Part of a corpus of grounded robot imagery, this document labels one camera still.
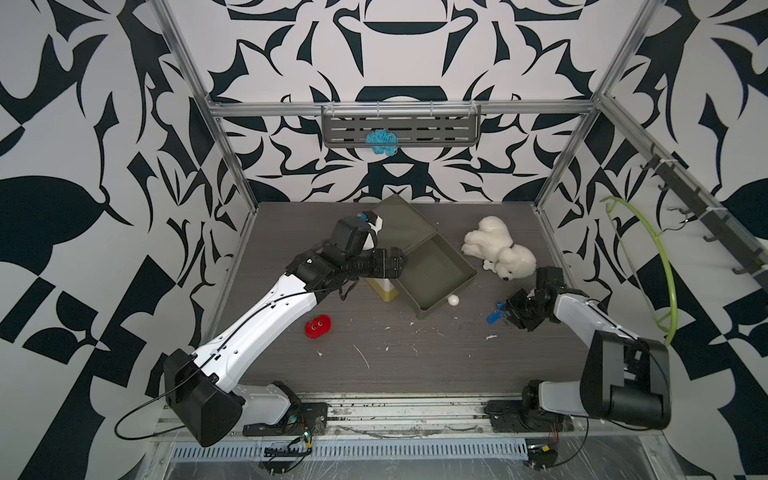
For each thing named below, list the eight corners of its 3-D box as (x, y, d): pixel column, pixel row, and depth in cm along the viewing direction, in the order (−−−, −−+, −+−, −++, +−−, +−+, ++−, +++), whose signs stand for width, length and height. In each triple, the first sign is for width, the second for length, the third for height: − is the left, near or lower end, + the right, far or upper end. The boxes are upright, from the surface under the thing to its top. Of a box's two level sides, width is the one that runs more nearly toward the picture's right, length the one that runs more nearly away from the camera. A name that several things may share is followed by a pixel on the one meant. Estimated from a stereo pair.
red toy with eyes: (305, 338, 89) (303, 334, 87) (308, 318, 93) (306, 314, 90) (329, 338, 89) (328, 334, 87) (332, 318, 93) (330, 314, 90)
